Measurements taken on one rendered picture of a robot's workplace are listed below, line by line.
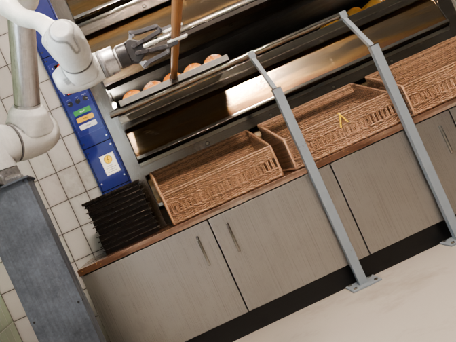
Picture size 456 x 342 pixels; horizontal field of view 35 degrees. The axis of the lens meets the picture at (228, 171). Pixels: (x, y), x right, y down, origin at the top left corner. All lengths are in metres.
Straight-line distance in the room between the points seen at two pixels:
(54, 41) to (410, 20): 2.32
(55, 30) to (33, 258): 0.92
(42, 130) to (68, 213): 0.95
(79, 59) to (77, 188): 1.61
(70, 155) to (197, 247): 0.93
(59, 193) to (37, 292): 1.11
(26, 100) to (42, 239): 0.54
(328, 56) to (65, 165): 1.48
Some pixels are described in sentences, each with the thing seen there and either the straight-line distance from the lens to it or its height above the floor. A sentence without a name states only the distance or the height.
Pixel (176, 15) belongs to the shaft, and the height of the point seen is 1.18.
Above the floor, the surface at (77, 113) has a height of 1.28.
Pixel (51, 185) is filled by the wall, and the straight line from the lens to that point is 3.77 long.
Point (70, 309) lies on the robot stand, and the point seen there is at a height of 0.49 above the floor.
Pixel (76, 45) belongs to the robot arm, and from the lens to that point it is 2.20.
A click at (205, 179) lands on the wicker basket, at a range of 3.24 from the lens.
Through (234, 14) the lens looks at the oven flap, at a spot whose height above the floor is 1.40.
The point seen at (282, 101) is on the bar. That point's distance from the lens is 3.19.
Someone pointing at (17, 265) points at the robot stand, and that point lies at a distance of 2.75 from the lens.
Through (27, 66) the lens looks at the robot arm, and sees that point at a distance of 2.84.
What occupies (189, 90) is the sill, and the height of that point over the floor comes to 1.16.
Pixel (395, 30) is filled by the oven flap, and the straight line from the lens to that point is 3.99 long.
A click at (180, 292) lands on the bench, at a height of 0.31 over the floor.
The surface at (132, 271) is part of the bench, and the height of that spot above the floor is 0.48.
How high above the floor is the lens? 0.75
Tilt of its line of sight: 1 degrees down
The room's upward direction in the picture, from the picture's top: 24 degrees counter-clockwise
